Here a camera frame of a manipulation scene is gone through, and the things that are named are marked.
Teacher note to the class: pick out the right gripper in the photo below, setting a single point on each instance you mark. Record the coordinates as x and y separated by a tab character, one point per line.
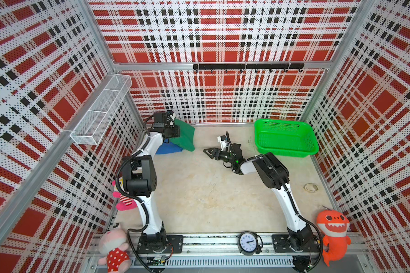
213	154

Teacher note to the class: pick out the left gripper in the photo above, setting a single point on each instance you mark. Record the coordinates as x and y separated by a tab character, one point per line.
176	129

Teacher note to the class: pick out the blue tank top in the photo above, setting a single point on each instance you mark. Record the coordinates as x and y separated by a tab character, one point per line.
168	148

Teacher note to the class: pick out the green tank top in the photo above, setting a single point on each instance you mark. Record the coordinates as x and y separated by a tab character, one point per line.
186	138

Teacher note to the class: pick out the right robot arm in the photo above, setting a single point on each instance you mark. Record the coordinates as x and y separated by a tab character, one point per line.
274	176

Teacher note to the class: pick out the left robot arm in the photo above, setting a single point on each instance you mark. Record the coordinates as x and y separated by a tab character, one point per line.
136	179

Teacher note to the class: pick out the green plastic basket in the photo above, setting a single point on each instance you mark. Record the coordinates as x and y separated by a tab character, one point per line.
285	138

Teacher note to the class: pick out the pink plush with yellow glasses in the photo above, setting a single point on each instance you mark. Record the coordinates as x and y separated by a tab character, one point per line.
124	203

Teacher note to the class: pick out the small black analog clock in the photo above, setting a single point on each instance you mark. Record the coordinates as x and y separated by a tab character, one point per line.
250	243

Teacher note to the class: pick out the pink plush with strawberry dress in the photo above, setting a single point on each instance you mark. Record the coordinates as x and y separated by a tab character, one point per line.
113	247

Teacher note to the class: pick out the red shark plush toy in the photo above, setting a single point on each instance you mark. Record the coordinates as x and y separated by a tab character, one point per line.
334	226

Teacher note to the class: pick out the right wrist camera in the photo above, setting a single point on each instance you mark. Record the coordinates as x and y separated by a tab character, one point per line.
224	143

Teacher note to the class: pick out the white wire mesh shelf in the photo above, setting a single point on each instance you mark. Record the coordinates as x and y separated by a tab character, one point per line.
92	127

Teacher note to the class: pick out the black hook rail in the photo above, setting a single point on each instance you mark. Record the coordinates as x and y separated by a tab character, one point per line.
252	66

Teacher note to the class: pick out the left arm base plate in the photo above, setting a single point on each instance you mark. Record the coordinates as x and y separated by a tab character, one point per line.
174	244

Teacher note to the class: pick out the aluminium front rail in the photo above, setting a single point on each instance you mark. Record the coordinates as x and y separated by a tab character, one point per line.
212	252

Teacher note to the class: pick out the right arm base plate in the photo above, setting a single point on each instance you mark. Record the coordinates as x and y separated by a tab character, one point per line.
287	244

